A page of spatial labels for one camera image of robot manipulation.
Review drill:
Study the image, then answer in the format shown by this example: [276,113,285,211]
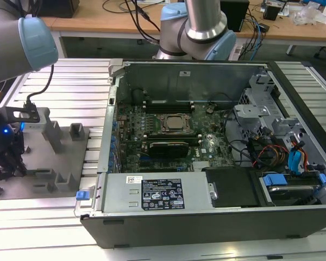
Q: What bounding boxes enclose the small black box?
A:
[262,5,281,21]

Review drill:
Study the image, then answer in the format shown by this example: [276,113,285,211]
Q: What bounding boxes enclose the green motherboard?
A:
[115,102,234,173]

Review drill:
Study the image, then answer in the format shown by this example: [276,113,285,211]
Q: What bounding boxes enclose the red yellow wire bundle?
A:
[253,145,288,167]

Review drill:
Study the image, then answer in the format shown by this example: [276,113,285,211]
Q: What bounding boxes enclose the wooden desk white frame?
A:
[40,0,326,59]

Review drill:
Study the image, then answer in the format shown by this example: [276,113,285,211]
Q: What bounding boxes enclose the black open PC case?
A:
[74,58,326,248]

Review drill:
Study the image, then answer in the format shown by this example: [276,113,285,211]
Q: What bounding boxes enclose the black tower box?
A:
[220,0,251,33]

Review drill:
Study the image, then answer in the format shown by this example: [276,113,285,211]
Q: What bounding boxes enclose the large black box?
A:
[39,0,80,19]

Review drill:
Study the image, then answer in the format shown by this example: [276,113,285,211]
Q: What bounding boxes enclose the grey parts rack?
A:
[0,107,92,202]

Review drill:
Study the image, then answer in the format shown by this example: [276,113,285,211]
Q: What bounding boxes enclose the black camera cable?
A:
[23,63,55,110]

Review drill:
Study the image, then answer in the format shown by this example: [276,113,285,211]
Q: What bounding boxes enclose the hard disk in blue carrier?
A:
[259,173,326,205]

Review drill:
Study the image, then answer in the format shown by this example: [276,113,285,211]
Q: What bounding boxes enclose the white power strip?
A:
[231,44,245,61]

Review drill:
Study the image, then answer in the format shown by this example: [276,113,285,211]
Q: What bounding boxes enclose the grey power supply with label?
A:
[101,173,216,215]

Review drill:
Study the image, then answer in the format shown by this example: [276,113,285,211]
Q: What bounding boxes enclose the black RAM slot bank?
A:
[143,97,196,115]
[142,132,204,145]

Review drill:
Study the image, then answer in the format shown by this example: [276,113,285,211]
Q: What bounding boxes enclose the silver chipset heatsink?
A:
[192,161,212,172]

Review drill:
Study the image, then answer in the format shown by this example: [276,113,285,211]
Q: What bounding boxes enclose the black graphics card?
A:
[148,140,190,159]

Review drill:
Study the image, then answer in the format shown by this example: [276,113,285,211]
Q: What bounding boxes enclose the black plastic shroud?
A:
[202,166,275,209]

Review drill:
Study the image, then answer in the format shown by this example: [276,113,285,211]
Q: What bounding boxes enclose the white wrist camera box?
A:
[11,105,52,133]

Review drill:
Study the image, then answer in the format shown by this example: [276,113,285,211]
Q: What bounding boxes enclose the blue flat disk wire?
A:
[287,138,310,172]

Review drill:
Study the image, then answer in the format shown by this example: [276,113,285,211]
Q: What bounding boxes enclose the blue cable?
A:
[253,21,264,61]

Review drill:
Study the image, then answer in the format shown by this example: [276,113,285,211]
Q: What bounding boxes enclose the installed RAM stick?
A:
[146,99,193,105]

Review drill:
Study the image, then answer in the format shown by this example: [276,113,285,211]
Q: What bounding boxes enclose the clear plastic bags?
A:
[290,1,326,29]

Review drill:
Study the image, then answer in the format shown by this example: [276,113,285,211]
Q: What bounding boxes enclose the silver metal drive cage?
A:
[233,72,308,153]

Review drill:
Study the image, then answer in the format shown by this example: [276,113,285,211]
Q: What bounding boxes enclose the CPU socket with metal frame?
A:
[156,112,194,134]

